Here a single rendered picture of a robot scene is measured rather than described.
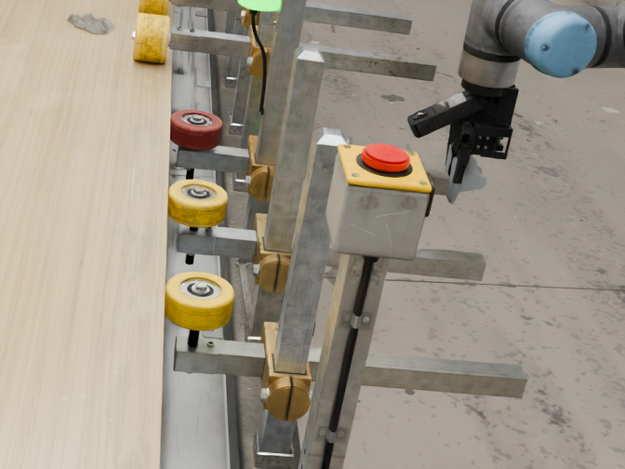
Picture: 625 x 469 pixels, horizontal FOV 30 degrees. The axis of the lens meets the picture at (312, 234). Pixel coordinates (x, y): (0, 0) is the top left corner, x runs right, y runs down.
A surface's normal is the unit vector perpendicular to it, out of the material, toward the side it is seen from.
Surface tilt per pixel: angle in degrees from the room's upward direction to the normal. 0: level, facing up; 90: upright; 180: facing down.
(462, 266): 90
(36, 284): 0
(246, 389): 0
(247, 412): 0
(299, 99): 90
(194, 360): 90
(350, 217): 90
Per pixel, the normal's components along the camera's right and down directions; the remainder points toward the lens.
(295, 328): 0.10, 0.47
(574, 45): 0.35, 0.48
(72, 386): 0.16, -0.87
